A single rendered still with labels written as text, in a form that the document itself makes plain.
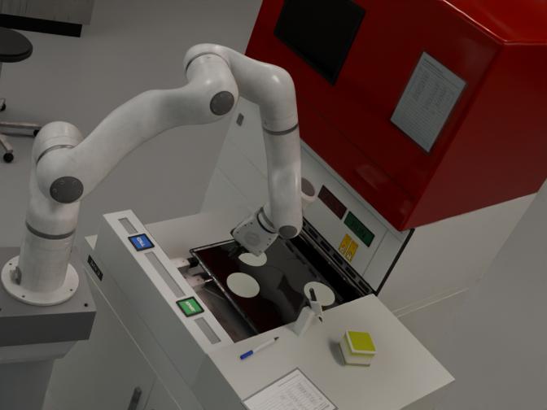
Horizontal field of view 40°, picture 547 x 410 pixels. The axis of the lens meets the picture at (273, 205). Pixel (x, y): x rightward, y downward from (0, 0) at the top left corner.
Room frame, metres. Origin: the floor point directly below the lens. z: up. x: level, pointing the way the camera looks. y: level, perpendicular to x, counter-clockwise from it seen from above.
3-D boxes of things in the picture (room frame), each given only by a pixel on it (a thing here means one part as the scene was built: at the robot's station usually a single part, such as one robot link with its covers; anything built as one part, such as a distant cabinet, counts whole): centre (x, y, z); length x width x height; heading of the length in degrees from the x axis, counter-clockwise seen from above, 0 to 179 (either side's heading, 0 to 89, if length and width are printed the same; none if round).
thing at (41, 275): (1.35, 0.48, 1.02); 0.19 x 0.19 x 0.18
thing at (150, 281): (1.51, 0.20, 0.89); 0.55 x 0.09 x 0.14; 51
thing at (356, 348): (1.49, -0.35, 1.00); 0.07 x 0.07 x 0.07; 25
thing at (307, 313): (1.51, -0.20, 1.03); 0.06 x 0.04 x 0.13; 141
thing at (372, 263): (2.05, -0.07, 1.02); 0.81 x 0.03 x 0.40; 51
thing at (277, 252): (1.75, -0.08, 0.90); 0.34 x 0.34 x 0.01; 51
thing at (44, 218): (1.39, 0.50, 1.23); 0.19 x 0.12 x 0.24; 30
